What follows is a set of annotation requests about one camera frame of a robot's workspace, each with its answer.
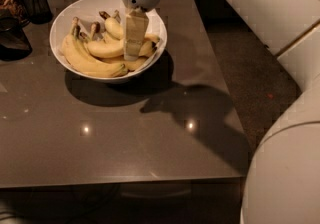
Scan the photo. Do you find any upper middle yellow banana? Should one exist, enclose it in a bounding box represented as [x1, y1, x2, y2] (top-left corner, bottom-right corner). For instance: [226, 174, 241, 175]
[99, 11, 160, 43]

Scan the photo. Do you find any curved yellow banana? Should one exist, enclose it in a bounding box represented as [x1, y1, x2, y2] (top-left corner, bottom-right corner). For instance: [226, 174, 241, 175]
[87, 40, 124, 58]

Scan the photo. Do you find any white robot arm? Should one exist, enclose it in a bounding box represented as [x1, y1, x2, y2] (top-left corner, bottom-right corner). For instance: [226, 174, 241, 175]
[184, 0, 320, 224]

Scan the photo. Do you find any white bowl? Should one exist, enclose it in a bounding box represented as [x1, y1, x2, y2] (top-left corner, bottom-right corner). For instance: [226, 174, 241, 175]
[50, 0, 167, 84]

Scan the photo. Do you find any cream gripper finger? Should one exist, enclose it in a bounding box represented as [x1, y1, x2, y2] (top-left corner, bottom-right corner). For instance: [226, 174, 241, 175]
[124, 8, 149, 61]

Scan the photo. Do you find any bottom middle yellow banana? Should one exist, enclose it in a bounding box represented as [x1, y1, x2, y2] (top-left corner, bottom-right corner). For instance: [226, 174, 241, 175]
[102, 56, 146, 71]

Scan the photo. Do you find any black dark object left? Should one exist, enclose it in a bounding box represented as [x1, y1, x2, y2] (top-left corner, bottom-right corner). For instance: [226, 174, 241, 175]
[0, 17, 32, 61]

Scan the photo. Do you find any black mesh pen holder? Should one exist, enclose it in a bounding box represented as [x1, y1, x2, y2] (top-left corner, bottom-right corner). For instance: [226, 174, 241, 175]
[22, 0, 53, 24]

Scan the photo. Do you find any brown patterned object corner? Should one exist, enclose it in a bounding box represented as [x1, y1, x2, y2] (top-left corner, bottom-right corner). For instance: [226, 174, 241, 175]
[0, 0, 29, 26]

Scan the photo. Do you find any front left yellow banana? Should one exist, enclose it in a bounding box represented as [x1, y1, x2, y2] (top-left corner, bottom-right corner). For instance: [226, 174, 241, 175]
[61, 17, 128, 78]

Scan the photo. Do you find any right lower yellow banana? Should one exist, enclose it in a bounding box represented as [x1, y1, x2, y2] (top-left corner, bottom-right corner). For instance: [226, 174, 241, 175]
[139, 40, 156, 57]

